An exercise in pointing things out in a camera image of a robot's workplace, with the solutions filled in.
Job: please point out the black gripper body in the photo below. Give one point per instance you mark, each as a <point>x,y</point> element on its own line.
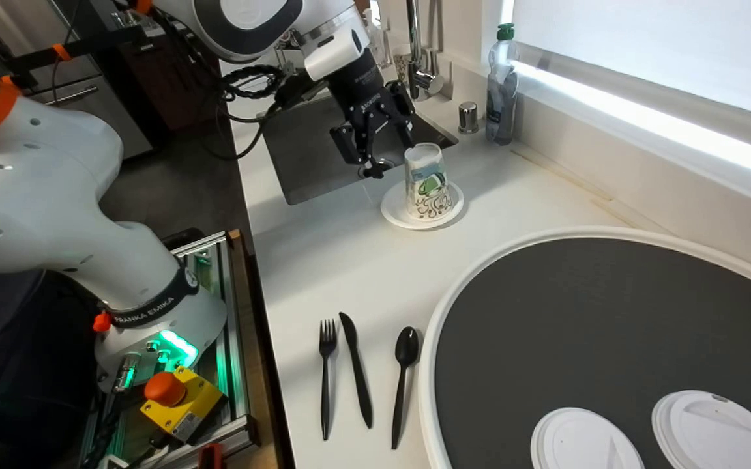
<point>370,108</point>

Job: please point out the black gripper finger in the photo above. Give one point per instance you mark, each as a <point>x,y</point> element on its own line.
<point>377,165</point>
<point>401,117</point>

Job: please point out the white paper plate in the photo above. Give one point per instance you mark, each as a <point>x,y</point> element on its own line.
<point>396,212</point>

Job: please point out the patterned paper cup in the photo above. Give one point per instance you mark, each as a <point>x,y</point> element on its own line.
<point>425,184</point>

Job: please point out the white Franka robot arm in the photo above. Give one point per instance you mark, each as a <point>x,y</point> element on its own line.
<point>38,190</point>

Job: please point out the white plastic cup lid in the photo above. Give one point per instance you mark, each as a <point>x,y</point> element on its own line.
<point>580,438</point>
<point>716,430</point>

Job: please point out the chrome kitchen faucet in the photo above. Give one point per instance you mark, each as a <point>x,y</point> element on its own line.
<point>428,61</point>

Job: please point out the small metal cylinder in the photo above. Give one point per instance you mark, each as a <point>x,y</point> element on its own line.
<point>467,117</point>

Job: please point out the stainless steel sink basin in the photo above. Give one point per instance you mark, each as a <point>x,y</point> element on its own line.
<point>305,159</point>

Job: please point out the green-capped plastic water bottle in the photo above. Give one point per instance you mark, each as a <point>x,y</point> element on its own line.
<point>501,95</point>

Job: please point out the dark wooden cabinet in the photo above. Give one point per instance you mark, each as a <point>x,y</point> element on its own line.
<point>176,86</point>

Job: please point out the black plastic knife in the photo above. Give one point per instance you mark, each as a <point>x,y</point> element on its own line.
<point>354,369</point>

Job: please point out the black plastic spoon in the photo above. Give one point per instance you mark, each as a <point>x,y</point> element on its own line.
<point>401,372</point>

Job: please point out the black plastic fork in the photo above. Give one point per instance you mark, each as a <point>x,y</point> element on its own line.
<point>327,372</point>

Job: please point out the glass-sided wooden robot stand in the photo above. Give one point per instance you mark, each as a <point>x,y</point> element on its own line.
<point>236,346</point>

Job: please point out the white window blind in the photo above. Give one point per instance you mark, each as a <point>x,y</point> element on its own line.
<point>652,42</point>

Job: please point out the stainless steel appliance front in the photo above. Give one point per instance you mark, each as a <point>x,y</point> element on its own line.
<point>89,108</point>

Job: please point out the round black white-rimmed tray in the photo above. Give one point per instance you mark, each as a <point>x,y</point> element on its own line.
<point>600,346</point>

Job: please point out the yellow emergency stop box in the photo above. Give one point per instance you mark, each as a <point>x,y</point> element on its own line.
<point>180,399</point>

